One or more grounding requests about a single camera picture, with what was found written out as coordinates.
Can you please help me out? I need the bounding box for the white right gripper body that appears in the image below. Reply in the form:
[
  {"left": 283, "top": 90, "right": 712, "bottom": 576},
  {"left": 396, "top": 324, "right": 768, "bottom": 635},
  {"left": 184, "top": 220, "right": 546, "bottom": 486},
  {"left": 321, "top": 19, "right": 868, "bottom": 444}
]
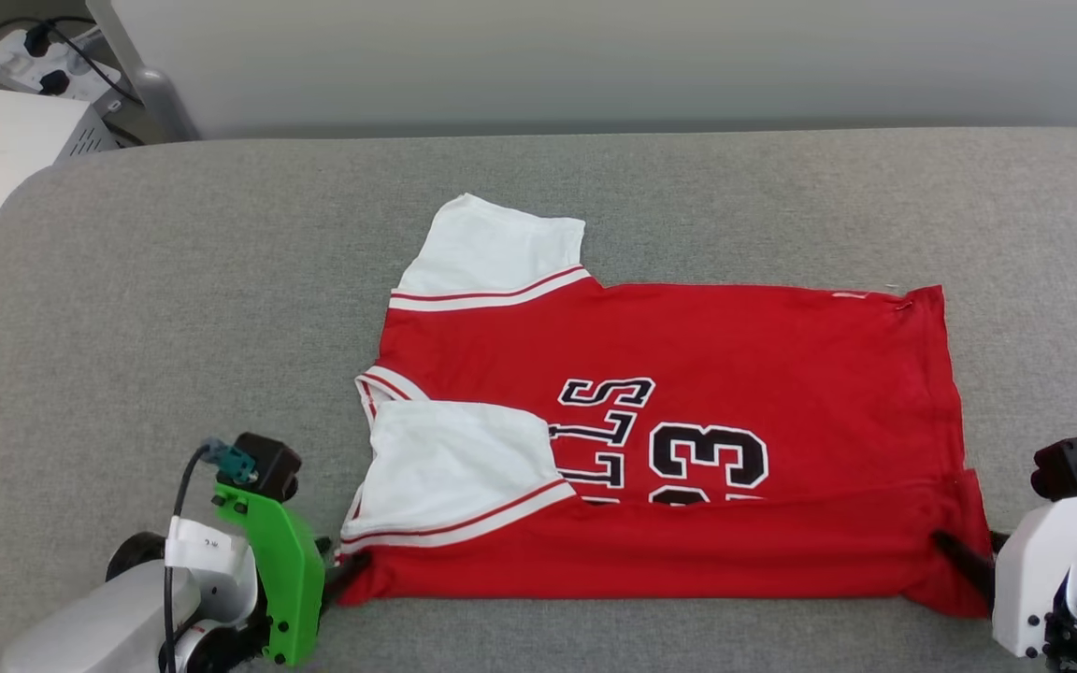
[{"left": 991, "top": 488, "right": 1077, "bottom": 657}]

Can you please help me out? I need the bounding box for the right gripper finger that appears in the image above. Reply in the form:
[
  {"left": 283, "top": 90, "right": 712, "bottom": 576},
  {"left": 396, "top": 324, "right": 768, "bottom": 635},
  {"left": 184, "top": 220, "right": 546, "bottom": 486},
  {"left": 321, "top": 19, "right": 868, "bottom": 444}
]
[{"left": 930, "top": 530, "right": 998, "bottom": 600}]

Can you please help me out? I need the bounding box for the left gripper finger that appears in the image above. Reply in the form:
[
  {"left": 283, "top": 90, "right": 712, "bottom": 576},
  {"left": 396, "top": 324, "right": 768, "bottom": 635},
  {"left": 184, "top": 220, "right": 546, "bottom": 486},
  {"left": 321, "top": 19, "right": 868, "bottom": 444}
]
[{"left": 319, "top": 551, "right": 374, "bottom": 609}]

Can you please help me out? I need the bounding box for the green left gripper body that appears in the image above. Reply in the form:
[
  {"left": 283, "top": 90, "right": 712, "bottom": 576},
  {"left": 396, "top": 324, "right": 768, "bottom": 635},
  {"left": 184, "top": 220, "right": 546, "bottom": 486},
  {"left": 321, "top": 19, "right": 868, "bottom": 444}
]
[{"left": 213, "top": 480, "right": 327, "bottom": 667}]

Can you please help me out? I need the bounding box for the red and white jersey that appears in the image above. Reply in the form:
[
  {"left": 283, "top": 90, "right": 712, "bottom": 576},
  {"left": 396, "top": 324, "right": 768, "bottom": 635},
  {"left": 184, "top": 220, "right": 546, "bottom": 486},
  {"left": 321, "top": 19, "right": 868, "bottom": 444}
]
[{"left": 337, "top": 192, "right": 994, "bottom": 621}]

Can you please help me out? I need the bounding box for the grey metal leg with foot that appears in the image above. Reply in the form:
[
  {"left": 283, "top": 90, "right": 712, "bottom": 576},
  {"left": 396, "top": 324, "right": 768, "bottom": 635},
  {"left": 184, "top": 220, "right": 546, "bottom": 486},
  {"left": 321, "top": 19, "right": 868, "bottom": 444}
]
[{"left": 85, "top": 0, "right": 200, "bottom": 143}]

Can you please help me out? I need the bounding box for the white power strip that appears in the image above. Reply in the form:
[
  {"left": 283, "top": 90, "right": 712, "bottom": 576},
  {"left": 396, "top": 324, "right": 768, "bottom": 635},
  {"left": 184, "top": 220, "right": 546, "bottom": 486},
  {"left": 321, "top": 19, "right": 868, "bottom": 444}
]
[{"left": 0, "top": 28, "right": 124, "bottom": 106}]

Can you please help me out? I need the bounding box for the white cable clip block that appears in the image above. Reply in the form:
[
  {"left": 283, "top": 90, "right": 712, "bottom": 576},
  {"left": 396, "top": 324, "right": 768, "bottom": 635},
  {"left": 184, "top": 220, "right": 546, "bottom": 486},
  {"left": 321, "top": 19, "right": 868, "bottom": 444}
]
[{"left": 164, "top": 515, "right": 251, "bottom": 575}]

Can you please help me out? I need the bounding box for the black camera cable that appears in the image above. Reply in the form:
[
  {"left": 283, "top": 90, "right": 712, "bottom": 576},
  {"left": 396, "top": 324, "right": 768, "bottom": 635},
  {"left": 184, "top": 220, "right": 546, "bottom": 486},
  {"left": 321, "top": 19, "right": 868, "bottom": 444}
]
[{"left": 159, "top": 444, "right": 223, "bottom": 673}]

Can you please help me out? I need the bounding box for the white case with black handle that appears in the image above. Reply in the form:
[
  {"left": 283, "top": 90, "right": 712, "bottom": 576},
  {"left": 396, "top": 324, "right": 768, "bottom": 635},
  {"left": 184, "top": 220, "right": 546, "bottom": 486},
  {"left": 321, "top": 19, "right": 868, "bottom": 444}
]
[{"left": 0, "top": 82, "right": 121, "bottom": 321}]

